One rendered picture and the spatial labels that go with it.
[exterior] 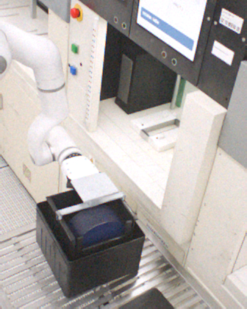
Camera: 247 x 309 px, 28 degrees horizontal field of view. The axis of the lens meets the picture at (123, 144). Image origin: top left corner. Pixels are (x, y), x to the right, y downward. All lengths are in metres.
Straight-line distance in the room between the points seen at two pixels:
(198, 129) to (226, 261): 0.45
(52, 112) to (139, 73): 0.69
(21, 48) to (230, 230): 0.82
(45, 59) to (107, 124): 0.78
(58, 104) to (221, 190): 0.57
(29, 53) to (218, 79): 0.55
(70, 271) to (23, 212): 1.45
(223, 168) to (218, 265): 0.35
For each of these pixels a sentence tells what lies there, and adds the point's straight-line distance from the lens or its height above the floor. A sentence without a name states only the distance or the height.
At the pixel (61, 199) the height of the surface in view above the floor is 0.96.
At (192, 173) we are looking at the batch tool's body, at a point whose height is 1.17.
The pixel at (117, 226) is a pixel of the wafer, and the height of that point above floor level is 0.95.
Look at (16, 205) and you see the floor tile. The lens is 3.05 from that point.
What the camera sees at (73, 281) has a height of 0.84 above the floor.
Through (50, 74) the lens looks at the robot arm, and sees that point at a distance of 1.53.
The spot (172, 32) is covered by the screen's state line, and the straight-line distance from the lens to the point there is 1.55.
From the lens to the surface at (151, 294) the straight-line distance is 1.60.
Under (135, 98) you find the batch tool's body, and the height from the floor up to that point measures 0.95.
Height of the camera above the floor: 2.13
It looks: 37 degrees down
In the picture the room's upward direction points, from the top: 8 degrees clockwise
